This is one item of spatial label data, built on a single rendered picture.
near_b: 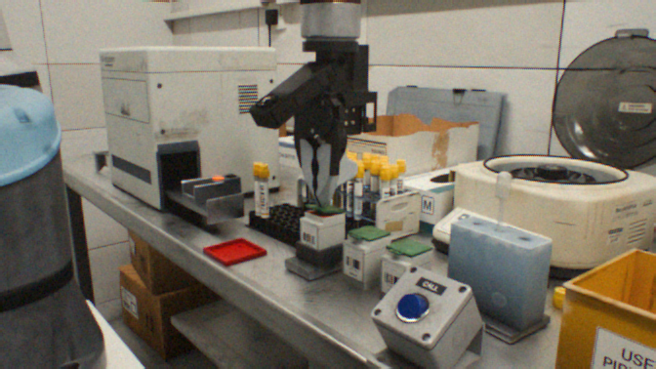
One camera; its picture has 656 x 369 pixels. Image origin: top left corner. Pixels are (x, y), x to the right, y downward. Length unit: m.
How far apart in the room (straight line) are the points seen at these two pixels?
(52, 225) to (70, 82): 1.85
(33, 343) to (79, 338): 0.04
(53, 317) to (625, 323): 0.43
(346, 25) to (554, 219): 0.35
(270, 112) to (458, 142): 0.54
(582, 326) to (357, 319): 0.23
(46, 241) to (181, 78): 0.59
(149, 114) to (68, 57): 1.32
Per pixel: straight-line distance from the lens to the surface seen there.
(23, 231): 0.40
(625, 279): 0.56
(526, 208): 0.71
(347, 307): 0.59
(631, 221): 0.78
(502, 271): 0.55
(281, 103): 0.58
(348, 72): 0.66
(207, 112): 0.98
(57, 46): 2.24
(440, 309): 0.46
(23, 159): 0.39
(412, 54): 1.28
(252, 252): 0.75
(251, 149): 1.04
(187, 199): 0.89
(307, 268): 0.66
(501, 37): 1.14
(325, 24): 0.61
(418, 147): 0.93
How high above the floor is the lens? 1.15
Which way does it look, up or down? 14 degrees down
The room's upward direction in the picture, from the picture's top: straight up
